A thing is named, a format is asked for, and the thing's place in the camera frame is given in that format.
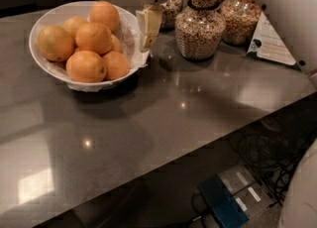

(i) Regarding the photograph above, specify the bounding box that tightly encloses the left glass cereal jar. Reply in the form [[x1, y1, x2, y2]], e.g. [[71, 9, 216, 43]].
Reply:
[[160, 0, 183, 30]]

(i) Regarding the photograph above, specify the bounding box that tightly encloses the orange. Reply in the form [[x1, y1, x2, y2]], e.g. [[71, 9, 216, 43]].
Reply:
[[75, 22, 112, 55], [89, 1, 120, 32], [62, 16, 87, 46], [37, 25, 74, 62], [102, 51, 130, 80], [66, 51, 107, 83]]

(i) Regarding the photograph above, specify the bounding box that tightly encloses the glass cereal jar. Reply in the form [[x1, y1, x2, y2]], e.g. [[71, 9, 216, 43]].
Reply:
[[220, 0, 262, 46], [160, 0, 183, 30], [174, 0, 226, 61]]

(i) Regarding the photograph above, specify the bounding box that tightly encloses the front glass cereal jar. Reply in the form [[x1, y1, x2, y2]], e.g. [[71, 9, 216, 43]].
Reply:
[[174, 0, 226, 61]]

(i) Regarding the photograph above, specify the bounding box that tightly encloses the white bowl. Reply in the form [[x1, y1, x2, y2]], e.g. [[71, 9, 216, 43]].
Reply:
[[28, 0, 152, 91]]

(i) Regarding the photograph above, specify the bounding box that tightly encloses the orange hidden at right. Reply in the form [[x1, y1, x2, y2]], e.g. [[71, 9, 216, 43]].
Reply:
[[112, 35, 123, 53]]

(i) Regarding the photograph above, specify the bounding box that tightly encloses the white allergen sign card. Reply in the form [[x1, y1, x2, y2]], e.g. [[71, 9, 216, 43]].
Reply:
[[247, 13, 296, 66]]

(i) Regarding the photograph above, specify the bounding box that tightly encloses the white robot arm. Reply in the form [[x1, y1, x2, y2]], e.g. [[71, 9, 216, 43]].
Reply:
[[137, 0, 317, 228]]

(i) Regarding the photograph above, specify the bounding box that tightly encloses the white paper bowl liner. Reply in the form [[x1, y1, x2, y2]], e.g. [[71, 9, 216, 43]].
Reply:
[[46, 6, 152, 93]]

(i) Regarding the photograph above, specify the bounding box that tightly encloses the blue box on floor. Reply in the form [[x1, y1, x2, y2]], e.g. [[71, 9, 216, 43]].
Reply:
[[198, 175, 249, 228]]

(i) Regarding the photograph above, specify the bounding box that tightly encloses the right glass cereal jar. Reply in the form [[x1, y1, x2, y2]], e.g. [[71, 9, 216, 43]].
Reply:
[[220, 0, 262, 46]]

